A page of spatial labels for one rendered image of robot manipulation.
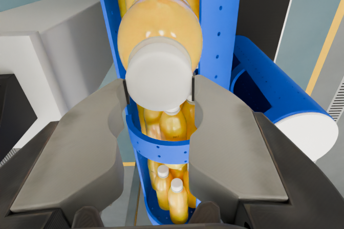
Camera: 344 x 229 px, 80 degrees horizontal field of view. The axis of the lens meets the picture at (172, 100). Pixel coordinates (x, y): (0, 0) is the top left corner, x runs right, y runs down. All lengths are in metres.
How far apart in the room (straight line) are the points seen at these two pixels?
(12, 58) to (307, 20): 1.78
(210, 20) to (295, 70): 1.71
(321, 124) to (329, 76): 1.39
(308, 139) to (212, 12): 0.66
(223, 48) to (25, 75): 0.44
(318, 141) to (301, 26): 1.14
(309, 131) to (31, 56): 0.86
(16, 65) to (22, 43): 0.06
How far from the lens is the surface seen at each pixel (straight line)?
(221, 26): 0.39
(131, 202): 1.61
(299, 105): 0.84
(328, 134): 0.93
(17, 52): 0.56
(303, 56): 2.01
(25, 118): 0.60
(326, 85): 2.28
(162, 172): 0.75
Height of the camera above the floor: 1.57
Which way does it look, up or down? 56 degrees down
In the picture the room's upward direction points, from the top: 179 degrees clockwise
